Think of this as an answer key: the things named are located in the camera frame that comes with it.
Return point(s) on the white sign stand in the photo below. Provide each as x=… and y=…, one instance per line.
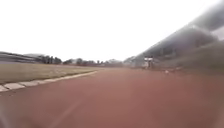
x=148, y=62

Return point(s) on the pale stone kerb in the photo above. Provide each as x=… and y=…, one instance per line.
x=40, y=81

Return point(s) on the grey grandstand building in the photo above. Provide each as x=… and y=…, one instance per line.
x=186, y=43

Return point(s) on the row of trees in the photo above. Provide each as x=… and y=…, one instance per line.
x=66, y=61

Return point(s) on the red running track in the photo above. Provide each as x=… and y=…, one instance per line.
x=120, y=100

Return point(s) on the long low building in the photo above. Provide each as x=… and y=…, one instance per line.
x=16, y=58

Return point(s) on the dry grass field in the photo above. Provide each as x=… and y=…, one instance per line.
x=30, y=71

